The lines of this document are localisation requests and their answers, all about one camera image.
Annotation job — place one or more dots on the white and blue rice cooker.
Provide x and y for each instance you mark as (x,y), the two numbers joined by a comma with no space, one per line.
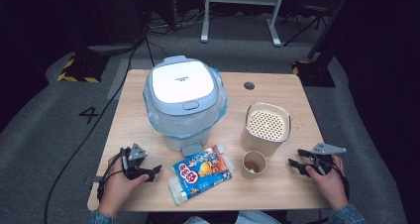
(182,82)

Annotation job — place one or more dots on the person's left hand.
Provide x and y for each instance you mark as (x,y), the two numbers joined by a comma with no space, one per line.
(115,191)

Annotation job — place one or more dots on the grey table edge bracket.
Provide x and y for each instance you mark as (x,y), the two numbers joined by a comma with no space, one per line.
(94,179)

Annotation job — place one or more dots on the brown tea dregs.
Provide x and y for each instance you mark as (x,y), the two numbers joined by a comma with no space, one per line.
(252,167)

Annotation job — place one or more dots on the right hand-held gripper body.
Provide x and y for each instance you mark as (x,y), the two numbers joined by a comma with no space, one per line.
(325,149)

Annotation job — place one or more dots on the hazard striped stand base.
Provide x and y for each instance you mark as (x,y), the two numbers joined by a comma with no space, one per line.
(82,68)
(315,73)

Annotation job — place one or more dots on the blue snack packet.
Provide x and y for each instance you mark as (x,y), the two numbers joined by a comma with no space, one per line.
(201,172)

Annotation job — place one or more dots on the dark slanted stand pole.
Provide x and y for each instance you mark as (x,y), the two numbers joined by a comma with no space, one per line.
(330,25)

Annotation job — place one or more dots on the person's right hand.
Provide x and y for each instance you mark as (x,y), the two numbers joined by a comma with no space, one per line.
(332,187)

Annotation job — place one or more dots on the black tripod stand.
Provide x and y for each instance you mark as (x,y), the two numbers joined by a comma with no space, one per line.
(310,16)

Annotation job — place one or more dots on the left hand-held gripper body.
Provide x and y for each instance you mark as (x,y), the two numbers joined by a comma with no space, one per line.
(133,164)

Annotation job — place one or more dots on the beige paper cup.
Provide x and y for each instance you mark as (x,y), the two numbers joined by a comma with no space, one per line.
(246,174)

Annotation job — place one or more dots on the beige perforated strainer container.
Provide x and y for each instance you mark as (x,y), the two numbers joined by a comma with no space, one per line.
(267,125)

